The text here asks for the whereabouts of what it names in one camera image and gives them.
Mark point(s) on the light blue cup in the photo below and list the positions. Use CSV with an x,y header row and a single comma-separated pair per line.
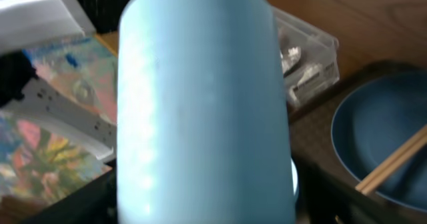
x,y
202,126

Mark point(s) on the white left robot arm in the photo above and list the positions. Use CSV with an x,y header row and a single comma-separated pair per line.
x,y
56,73

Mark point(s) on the dark brown serving tray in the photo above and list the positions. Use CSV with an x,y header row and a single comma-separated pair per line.
x,y
327,189

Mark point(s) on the clear plastic bin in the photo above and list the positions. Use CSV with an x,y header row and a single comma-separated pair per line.
x,y
309,58

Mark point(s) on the dark blue plate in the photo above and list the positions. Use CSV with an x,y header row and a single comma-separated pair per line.
x,y
376,119

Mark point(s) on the light blue rice bowl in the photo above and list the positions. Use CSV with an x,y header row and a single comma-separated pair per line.
x,y
295,181

